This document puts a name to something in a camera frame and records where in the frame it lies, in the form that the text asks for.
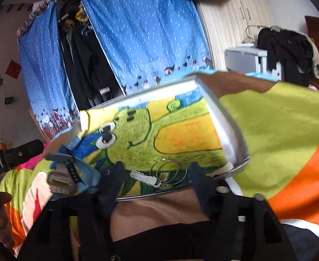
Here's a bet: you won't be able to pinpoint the white cable loop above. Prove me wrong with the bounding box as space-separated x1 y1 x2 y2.
245 24 261 38

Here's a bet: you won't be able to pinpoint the patterned wardrobe top trim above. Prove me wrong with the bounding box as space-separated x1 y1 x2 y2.
17 0 81 37

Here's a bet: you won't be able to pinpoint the grey shallow tray box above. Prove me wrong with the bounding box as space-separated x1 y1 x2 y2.
67 73 252 202

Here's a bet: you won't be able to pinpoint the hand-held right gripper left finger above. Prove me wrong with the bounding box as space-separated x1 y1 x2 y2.
17 162 127 261

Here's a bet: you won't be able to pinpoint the silver metal rings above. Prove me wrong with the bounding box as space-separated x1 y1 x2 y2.
150 159 187 188

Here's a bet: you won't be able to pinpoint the cartoon bear painting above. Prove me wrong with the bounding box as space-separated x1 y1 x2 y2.
79 88 230 197

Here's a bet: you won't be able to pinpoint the cream wooden wardrobe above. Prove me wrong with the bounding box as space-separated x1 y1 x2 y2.
196 0 274 72

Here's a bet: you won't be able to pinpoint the blue strap watch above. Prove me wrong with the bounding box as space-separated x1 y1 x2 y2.
46 134 101 197

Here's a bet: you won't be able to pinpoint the person's left hand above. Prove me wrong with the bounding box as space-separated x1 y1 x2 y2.
0 192 14 251

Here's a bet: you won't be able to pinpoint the dark hanging clothes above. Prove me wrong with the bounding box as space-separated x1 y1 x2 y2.
57 0 126 112

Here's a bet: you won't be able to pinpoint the white appliance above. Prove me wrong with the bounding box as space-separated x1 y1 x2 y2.
224 43 285 80

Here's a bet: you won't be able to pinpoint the red diamond wall paper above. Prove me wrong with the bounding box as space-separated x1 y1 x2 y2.
6 59 22 80

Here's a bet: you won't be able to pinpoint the colourful printed bedspread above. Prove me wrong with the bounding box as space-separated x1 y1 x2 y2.
0 71 319 261

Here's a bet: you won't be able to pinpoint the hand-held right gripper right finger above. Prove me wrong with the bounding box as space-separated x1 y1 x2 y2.
189 162 296 261

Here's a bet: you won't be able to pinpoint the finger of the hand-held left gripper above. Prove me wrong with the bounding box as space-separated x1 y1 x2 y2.
0 139 45 169

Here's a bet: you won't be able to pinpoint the blue dotted wardrobe curtain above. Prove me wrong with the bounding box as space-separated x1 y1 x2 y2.
78 0 214 95
17 1 81 143

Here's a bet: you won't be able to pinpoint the white plastic clip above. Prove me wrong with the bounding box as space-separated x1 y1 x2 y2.
129 170 160 188

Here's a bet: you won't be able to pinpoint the black draped clothes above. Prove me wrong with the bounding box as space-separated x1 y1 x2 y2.
257 27 315 87

